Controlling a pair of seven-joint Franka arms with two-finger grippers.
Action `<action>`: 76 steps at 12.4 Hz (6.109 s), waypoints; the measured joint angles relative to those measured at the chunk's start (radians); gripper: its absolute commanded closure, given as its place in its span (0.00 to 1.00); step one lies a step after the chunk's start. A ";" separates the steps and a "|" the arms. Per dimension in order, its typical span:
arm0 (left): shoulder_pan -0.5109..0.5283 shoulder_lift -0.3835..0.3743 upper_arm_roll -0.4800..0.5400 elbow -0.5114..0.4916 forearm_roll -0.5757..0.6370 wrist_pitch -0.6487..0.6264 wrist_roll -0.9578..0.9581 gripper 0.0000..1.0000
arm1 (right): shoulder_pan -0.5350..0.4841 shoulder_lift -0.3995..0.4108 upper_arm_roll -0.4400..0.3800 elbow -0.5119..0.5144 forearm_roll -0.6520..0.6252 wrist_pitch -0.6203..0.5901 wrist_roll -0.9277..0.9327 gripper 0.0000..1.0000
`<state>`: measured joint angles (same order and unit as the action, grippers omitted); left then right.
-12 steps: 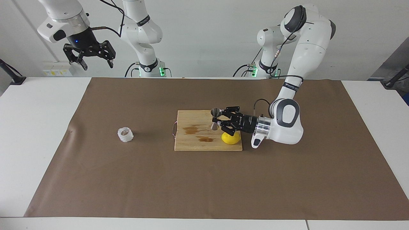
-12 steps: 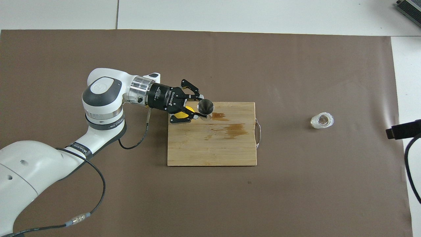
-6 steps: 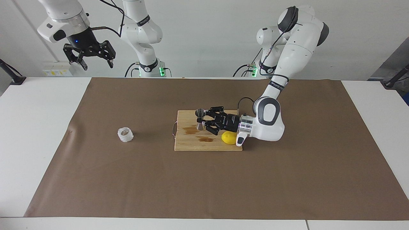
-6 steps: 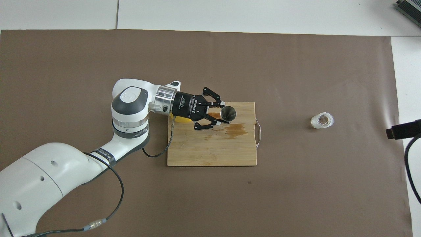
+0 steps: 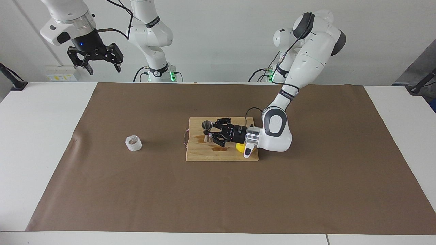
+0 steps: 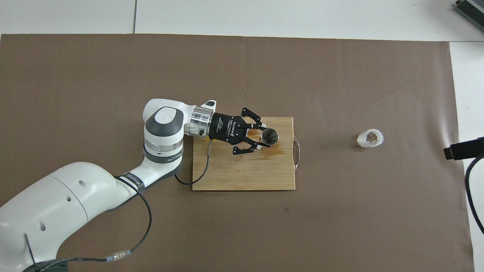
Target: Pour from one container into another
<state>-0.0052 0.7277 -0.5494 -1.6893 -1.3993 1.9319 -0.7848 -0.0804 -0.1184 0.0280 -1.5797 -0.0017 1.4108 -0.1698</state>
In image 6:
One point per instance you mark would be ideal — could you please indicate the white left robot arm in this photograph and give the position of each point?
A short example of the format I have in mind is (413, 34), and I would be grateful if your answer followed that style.
(56, 211)

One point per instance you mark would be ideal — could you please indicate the wooden cutting board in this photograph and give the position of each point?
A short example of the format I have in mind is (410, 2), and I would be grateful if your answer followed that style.
(245, 170)

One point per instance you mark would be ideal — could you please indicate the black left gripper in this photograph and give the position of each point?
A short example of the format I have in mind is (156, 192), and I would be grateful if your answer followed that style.
(227, 128)

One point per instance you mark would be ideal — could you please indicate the steel double jigger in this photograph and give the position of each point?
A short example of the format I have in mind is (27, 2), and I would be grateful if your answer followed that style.
(270, 136)

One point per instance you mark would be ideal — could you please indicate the clear crinkled glass cup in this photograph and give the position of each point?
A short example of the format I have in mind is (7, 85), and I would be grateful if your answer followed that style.
(370, 138)

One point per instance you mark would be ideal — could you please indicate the brown paper table mat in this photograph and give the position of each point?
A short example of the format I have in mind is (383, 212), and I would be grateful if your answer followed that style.
(302, 226)

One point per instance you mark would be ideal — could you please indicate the grey ribbed electronic device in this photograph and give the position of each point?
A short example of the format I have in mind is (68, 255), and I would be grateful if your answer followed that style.
(472, 9)

